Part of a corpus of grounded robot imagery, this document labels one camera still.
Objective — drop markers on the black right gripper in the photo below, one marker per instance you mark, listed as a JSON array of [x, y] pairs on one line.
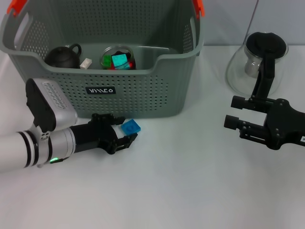
[[281, 124]]

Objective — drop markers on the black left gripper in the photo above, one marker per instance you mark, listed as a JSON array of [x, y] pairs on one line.
[[93, 136]]

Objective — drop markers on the blue toy brick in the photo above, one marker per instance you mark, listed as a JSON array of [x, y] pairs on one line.
[[130, 127]]

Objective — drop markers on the teal toy brick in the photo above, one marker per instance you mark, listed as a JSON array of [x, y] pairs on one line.
[[118, 60]]

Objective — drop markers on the green narrow toy brick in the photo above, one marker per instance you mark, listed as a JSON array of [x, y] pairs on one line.
[[107, 60]]

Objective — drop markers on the translucent white toy brick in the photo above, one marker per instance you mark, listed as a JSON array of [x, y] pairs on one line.
[[85, 63]]

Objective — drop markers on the glass teacup black holder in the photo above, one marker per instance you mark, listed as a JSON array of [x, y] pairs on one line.
[[104, 50]]

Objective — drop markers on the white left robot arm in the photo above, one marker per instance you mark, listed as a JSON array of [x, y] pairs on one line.
[[31, 148]]

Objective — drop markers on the grey perforated storage basket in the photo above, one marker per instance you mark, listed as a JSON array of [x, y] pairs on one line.
[[143, 95]]

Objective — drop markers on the dark clay teapot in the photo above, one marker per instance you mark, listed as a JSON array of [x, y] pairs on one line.
[[62, 58]]

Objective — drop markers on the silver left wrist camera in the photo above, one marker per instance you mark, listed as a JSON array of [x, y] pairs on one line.
[[50, 105]]

